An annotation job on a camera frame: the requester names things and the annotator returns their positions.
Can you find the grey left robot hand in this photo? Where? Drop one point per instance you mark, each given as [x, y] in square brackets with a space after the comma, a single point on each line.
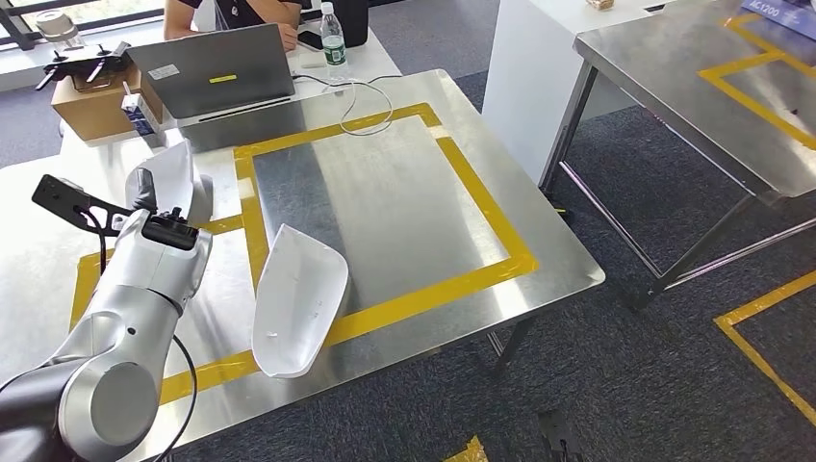
[145, 191]

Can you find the person's hand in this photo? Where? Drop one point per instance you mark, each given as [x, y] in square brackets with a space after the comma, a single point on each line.
[290, 37]

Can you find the white plastic panel part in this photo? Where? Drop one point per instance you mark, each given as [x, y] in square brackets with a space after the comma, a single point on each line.
[175, 175]

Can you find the person's forearm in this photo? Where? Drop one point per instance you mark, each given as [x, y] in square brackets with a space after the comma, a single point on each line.
[268, 13]

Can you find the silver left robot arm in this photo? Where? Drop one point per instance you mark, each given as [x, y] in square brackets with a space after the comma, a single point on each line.
[127, 331]

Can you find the white plastic shell part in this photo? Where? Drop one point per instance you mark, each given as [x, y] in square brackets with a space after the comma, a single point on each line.
[296, 300]

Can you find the stainless steel workbench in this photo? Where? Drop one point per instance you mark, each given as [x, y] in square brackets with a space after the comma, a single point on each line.
[669, 83]
[395, 210]

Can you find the black smartphone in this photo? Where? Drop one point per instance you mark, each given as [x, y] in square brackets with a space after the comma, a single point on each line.
[310, 39]

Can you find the clear water bottle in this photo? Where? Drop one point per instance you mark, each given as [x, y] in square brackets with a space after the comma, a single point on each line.
[333, 44]

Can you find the person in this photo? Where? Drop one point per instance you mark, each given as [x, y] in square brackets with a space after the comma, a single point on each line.
[248, 9]

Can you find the black bag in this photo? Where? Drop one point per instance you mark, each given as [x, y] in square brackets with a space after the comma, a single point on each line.
[350, 22]

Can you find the small milk carton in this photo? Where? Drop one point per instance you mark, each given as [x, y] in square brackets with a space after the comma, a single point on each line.
[140, 113]

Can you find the grey laptop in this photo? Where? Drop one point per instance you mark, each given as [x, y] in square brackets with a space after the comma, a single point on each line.
[217, 70]

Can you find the white desk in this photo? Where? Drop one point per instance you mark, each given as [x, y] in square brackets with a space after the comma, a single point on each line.
[370, 57]

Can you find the brown cardboard box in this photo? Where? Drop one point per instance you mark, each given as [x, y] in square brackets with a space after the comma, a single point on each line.
[89, 115]

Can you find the black drone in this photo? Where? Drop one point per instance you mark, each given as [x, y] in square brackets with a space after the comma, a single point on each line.
[83, 60]

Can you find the white table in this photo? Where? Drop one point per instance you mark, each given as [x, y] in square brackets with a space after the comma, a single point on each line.
[529, 76]

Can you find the black left wrist camera bracket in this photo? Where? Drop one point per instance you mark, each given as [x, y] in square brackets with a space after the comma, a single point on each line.
[64, 197]

